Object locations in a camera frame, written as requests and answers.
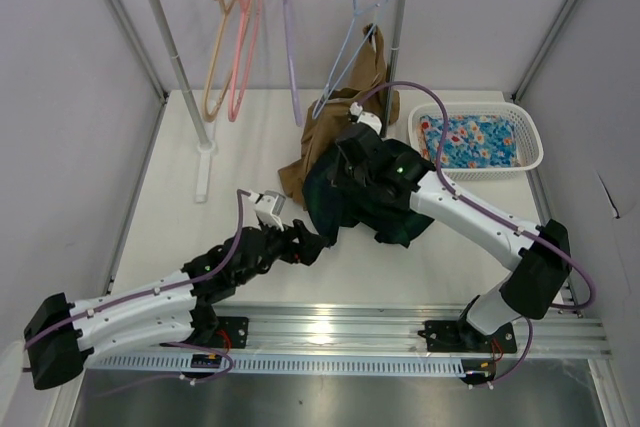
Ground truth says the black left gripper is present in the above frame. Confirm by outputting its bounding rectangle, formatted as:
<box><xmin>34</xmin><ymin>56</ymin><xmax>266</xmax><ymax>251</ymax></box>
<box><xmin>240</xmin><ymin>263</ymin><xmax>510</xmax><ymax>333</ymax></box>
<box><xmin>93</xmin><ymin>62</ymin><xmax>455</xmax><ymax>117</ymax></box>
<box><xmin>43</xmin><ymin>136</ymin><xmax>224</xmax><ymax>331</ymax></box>
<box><xmin>236</xmin><ymin>215</ymin><xmax>327</xmax><ymax>285</ymax></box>

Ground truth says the green plaid skirt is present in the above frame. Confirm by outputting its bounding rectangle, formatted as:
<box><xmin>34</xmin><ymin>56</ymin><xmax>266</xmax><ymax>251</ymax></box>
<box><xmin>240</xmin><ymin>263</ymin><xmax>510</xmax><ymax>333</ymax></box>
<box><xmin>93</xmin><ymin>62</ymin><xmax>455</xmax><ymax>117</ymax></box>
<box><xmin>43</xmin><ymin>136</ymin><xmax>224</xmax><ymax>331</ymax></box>
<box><xmin>302</xmin><ymin>139</ymin><xmax>435</xmax><ymax>248</ymax></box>

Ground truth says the purple hanger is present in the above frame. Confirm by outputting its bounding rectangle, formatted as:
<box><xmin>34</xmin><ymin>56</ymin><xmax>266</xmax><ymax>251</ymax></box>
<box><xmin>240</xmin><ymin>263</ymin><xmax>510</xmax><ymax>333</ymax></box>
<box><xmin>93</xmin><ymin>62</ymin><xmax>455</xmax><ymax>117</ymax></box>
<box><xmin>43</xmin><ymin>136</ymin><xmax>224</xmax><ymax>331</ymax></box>
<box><xmin>282</xmin><ymin>0</ymin><xmax>303</xmax><ymax>127</ymax></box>

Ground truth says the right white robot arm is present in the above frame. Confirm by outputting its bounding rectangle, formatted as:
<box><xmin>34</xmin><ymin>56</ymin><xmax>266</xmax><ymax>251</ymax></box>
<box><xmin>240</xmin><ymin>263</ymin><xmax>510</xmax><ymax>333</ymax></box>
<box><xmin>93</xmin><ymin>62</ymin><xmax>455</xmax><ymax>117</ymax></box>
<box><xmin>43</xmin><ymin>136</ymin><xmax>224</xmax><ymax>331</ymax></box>
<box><xmin>333</xmin><ymin>123</ymin><xmax>571</xmax><ymax>351</ymax></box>

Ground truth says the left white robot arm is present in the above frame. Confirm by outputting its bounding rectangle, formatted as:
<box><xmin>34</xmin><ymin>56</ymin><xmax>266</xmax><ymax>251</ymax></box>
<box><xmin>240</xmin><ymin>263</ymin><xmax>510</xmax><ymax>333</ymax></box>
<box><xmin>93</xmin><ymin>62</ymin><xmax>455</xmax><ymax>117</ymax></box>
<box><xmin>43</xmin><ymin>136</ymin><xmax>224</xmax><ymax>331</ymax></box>
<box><xmin>24</xmin><ymin>220</ymin><xmax>329</xmax><ymax>390</ymax></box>

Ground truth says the tan brown skirt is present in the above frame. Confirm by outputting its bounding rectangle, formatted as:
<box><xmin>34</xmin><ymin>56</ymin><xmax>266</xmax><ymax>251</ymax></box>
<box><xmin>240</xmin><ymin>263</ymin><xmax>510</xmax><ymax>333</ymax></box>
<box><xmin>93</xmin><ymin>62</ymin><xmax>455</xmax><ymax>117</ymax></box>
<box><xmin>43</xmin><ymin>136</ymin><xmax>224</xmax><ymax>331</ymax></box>
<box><xmin>277</xmin><ymin>23</ymin><xmax>403</xmax><ymax>213</ymax></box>

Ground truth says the beige hanger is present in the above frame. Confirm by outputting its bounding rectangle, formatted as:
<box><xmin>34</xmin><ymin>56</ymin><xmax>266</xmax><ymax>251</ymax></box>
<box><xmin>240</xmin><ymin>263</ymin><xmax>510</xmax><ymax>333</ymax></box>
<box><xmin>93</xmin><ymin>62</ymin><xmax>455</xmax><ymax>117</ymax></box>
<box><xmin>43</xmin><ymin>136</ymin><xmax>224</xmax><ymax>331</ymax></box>
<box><xmin>201</xmin><ymin>0</ymin><xmax>239</xmax><ymax>123</ymax></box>

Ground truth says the pink hanger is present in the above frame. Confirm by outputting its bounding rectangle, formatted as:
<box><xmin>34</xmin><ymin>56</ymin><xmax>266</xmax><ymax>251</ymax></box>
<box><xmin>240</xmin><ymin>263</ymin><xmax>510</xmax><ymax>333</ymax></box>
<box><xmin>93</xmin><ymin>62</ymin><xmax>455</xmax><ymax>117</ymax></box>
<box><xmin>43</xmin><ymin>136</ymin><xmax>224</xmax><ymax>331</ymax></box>
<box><xmin>228</xmin><ymin>0</ymin><xmax>262</xmax><ymax>122</ymax></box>

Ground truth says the blue floral cloth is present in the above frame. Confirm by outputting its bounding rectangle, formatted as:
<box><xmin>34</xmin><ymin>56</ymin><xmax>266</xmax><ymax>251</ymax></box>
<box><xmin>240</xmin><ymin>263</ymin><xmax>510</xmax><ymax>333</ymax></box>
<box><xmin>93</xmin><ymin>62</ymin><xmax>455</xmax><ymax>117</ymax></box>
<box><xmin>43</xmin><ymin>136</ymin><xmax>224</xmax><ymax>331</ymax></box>
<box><xmin>440</xmin><ymin>115</ymin><xmax>519</xmax><ymax>169</ymax></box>

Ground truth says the white plastic basket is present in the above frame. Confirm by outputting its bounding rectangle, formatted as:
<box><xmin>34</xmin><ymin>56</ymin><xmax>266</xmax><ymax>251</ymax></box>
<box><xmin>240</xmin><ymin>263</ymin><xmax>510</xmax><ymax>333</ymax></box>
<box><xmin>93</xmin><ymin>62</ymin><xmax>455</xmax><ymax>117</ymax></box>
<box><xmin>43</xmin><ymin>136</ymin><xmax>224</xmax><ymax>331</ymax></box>
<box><xmin>408</xmin><ymin>102</ymin><xmax>544</xmax><ymax>181</ymax></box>

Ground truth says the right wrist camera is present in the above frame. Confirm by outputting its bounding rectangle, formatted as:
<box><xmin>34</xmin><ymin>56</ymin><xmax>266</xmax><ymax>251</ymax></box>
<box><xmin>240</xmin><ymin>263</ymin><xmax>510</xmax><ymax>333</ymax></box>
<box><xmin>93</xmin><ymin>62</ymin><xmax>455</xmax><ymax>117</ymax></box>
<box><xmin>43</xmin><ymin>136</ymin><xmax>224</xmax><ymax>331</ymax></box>
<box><xmin>348</xmin><ymin>102</ymin><xmax>382</xmax><ymax>134</ymax></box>

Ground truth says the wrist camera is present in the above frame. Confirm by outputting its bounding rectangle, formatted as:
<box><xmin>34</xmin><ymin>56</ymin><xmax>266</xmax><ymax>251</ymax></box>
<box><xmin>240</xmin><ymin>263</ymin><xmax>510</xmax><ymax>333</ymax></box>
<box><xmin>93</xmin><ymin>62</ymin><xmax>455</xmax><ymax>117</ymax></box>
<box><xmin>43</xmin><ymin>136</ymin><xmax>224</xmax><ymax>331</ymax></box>
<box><xmin>348</xmin><ymin>102</ymin><xmax>382</xmax><ymax>134</ymax></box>
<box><xmin>249</xmin><ymin>191</ymin><xmax>286</xmax><ymax>231</ymax></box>

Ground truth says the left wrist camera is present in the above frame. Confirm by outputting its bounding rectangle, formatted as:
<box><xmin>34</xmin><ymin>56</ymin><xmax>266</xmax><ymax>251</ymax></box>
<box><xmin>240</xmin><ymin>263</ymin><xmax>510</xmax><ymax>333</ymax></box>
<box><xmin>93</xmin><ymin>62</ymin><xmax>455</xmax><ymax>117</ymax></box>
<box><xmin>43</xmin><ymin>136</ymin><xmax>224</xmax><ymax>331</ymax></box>
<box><xmin>249</xmin><ymin>191</ymin><xmax>286</xmax><ymax>231</ymax></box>

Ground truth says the blue wire hanger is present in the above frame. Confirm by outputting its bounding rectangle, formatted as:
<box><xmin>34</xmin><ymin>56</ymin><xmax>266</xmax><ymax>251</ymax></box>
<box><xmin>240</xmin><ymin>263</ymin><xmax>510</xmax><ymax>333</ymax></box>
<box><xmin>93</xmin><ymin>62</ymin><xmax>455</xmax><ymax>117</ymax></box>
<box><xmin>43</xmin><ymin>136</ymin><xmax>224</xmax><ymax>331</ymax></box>
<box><xmin>312</xmin><ymin>0</ymin><xmax>389</xmax><ymax>120</ymax></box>

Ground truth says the white slotted cable duct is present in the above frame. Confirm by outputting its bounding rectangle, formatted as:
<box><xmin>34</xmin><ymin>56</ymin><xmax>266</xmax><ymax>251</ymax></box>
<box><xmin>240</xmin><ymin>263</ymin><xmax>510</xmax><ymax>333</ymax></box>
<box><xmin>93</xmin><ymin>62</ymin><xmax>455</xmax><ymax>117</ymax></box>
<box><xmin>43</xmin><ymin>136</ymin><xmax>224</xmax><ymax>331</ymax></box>
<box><xmin>94</xmin><ymin>351</ymin><xmax>465</xmax><ymax>378</ymax></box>

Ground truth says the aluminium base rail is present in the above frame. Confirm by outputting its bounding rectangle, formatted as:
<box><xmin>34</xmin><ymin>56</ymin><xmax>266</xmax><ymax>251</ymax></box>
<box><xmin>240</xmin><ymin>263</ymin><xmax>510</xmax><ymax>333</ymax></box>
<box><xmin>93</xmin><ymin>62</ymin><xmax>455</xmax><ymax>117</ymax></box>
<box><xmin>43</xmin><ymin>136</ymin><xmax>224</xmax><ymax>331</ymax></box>
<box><xmin>214</xmin><ymin>303</ymin><xmax>612</xmax><ymax>359</ymax></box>

